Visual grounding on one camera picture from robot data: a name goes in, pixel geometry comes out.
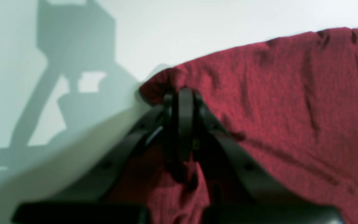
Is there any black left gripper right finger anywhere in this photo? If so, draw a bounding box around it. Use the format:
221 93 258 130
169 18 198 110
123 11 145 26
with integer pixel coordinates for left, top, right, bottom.
179 88 343 224

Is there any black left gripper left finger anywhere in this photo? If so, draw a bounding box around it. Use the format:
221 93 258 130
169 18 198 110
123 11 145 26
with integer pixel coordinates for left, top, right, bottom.
12 93 182 224

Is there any dark red long-sleeve shirt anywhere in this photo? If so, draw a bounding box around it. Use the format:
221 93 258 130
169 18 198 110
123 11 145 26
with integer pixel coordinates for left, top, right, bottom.
104 27 358 224

